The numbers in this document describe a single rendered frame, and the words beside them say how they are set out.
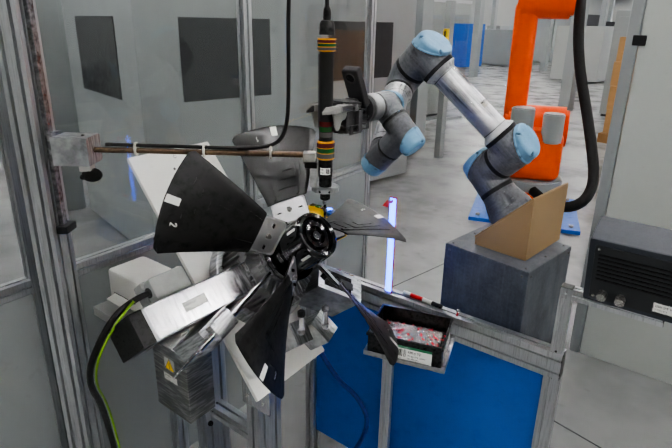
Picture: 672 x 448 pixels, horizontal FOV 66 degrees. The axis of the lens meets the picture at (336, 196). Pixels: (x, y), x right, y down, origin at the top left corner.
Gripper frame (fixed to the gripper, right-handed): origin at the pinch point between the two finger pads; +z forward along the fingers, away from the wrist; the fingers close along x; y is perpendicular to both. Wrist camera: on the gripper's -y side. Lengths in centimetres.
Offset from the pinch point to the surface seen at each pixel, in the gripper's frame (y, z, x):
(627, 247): 28, -32, -65
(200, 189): 15.2, 27.8, 9.7
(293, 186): 20.4, 0.5, 7.3
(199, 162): 9.8, 26.4, 11.2
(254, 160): 15.4, 2.1, 19.4
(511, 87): 31, -392, 83
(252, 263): 37.1, 14.6, 8.4
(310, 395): 122, -38, 32
